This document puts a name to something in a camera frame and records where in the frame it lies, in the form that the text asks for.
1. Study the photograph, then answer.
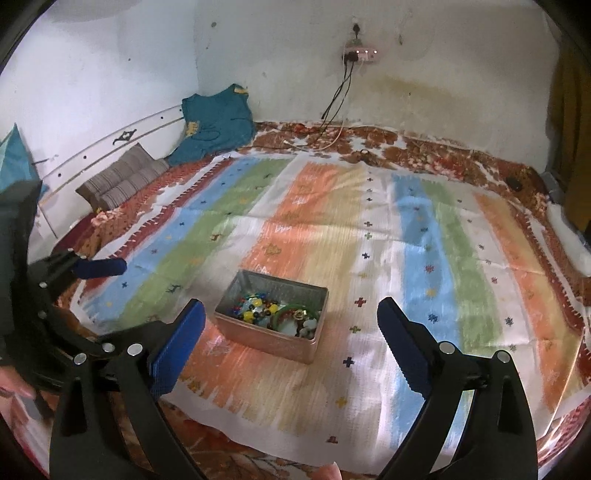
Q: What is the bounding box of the teal t-shirt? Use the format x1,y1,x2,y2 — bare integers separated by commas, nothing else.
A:
167,84,256,166

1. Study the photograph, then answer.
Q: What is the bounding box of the mustard brown hanging garment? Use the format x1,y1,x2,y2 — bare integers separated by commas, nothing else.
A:
548,38,590,232

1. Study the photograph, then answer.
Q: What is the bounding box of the striped colourful cloth mat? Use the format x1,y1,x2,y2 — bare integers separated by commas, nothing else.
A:
71,154,590,473

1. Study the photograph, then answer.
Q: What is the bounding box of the white charger cable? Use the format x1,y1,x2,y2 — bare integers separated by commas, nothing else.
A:
283,124,346,151

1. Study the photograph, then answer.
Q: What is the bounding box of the white wall power strip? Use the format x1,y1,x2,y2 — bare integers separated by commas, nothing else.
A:
342,39,380,64

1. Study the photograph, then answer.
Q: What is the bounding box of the black charger cable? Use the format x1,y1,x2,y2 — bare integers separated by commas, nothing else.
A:
318,62,357,133

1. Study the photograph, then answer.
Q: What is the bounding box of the green jade bangle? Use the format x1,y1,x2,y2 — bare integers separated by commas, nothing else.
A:
270,304,320,334

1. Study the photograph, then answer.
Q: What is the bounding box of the white stone chip bracelet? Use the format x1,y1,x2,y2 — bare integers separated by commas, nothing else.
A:
294,309,320,340

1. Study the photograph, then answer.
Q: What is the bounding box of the multicolour glass bead bracelet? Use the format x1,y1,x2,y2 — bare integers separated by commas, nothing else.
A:
227,289,283,326

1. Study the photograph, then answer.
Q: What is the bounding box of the right hand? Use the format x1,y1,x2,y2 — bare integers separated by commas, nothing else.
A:
311,462,342,480

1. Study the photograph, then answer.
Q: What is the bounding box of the striped grey brown pillow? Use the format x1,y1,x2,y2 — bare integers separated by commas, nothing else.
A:
76,144,170,212

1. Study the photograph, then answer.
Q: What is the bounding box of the silver metal tin box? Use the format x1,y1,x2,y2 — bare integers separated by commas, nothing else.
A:
214,270,329,364

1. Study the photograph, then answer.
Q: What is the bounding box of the left hand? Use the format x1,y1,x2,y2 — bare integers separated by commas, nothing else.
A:
1,366,54,421

